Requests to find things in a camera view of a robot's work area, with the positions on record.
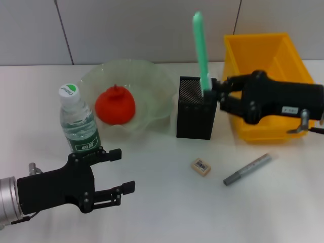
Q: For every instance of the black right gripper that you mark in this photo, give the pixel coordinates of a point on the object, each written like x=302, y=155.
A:
x=278, y=98

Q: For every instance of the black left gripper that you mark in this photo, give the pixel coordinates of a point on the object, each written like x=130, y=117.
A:
x=55, y=189

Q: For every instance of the green utility knife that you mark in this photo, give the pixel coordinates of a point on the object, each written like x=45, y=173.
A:
x=201, y=50

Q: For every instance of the clear green-label water bottle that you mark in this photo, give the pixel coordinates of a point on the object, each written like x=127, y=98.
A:
x=78, y=126

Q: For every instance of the red-orange toy orange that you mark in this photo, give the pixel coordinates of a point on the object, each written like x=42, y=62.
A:
x=115, y=107

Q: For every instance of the grey marker pen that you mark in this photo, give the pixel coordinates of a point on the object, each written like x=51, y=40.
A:
x=250, y=168

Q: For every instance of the beige eraser with barcode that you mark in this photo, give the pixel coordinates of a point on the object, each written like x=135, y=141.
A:
x=200, y=166

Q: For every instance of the black mesh pen holder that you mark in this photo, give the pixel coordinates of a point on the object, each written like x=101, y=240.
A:
x=193, y=114

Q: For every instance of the pale green glass fruit plate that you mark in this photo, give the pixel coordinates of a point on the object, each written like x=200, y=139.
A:
x=152, y=88

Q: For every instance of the yellow plastic bin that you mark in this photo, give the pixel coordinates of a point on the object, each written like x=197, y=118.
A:
x=253, y=55

